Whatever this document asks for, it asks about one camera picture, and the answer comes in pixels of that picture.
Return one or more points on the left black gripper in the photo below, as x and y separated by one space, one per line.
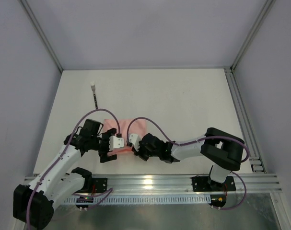
106 146

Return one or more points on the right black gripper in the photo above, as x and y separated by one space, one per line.
142 145

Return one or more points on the pink cloth napkin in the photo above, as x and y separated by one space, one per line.
138 127

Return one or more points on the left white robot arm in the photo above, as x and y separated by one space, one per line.
36 202

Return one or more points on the left small controller board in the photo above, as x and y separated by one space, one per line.
82 203

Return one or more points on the small controller board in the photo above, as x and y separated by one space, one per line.
217 201
82 203

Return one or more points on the right small controller board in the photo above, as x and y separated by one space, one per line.
217 201

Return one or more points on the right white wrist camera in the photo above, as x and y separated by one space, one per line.
134 140

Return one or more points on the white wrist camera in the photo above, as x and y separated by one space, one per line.
116 143
134 140

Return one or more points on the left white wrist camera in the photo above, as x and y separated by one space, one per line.
116 143

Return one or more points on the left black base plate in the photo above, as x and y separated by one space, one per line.
99 184

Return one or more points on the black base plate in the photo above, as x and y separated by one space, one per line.
205 184
99 184

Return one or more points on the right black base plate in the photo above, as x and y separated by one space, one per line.
205 184

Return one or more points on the slotted cable duct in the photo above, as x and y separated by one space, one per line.
145 199

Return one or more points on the right side aluminium rail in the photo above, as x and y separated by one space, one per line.
249 137

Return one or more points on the aluminium rail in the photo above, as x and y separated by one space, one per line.
249 137
182 184

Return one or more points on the front aluminium rail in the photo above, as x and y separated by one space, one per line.
182 184

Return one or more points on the left corner aluminium post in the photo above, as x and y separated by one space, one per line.
40 32

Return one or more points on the corner aluminium post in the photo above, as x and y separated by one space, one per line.
266 8
40 32

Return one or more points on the right corner aluminium post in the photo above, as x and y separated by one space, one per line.
266 8

